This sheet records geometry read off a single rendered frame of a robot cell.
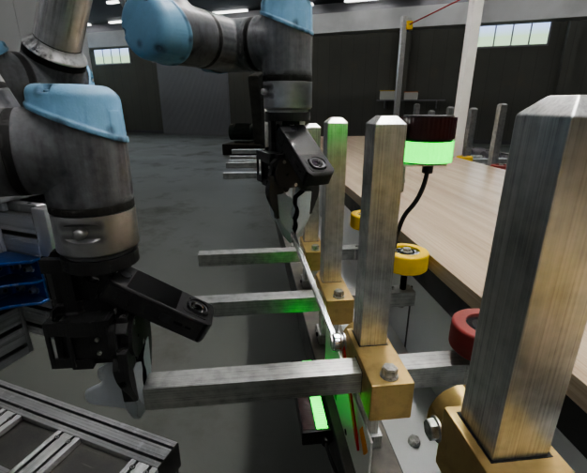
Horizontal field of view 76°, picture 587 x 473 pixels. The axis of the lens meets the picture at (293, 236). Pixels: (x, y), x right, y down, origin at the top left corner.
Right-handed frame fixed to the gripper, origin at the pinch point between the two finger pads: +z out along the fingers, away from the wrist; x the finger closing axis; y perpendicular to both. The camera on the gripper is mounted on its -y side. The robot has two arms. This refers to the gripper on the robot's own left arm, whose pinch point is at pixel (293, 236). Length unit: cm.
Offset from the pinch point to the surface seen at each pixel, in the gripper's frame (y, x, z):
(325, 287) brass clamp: 0.1, -6.8, 11.3
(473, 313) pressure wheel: -26.2, -12.8, 4.2
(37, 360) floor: 136, 70, 96
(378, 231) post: -21.6, -0.1, -7.6
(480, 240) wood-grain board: -6.5, -39.1, 5.1
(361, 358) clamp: -23.3, 2.4, 7.8
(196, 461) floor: 47, 14, 95
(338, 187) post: 1.5, -9.7, -7.2
